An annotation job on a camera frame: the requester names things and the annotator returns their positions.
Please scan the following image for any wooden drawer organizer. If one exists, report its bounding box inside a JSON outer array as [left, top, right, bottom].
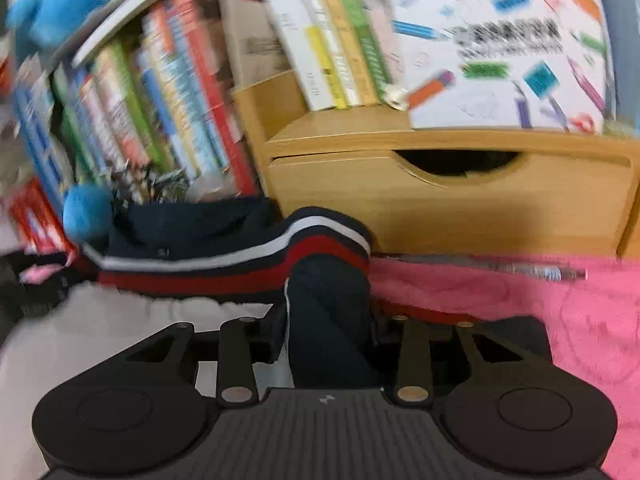
[[234, 72, 639, 258]]

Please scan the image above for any row of upright books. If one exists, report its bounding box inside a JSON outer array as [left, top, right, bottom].
[[8, 0, 409, 201]]

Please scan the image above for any miniature black bicycle model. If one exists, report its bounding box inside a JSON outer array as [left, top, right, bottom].
[[108, 165, 190, 205]]

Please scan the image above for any red plastic crate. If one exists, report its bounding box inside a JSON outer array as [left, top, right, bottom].
[[6, 178, 75, 255]]

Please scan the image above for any white pencil pattern box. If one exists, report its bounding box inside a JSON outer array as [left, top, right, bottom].
[[388, 0, 608, 134]]

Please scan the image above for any white and navy jacket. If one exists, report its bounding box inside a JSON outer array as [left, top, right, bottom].
[[0, 196, 554, 480]]

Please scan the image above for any pink bunny table mat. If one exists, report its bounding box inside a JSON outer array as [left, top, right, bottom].
[[1, 258, 639, 479]]

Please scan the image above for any blue plush ball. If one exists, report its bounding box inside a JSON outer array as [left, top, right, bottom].
[[63, 184, 113, 243]]

